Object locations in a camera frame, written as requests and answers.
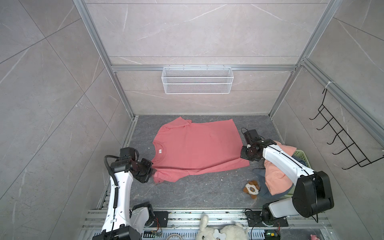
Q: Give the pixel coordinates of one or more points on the light salmon t-shirt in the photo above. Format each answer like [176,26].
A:
[276,181]

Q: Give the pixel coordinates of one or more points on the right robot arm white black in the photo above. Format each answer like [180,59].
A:
[313,192]

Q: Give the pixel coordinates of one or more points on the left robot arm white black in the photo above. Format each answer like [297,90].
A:
[123,223]

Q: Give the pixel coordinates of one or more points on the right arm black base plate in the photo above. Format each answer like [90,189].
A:
[260,219]

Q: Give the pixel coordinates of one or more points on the small brown plush toy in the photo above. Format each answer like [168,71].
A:
[252,188]

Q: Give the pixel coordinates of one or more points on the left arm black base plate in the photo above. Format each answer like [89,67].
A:
[158,219]

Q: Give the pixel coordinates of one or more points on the green plastic basket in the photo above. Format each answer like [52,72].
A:
[301,157]

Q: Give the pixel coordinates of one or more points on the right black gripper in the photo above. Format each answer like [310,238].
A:
[243,154]

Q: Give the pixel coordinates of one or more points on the white plush bunny toy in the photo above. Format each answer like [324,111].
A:
[230,232]

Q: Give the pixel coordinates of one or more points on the grey blue t-shirt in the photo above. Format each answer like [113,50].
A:
[264,192]

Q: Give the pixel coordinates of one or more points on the white wire mesh basket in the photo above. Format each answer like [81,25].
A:
[199,80]

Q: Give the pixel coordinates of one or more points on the dark pink t-shirt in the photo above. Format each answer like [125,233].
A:
[184,148]

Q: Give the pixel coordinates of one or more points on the black wire hook rack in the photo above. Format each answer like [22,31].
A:
[349,145]

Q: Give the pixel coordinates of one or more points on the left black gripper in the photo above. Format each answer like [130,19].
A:
[149,170]

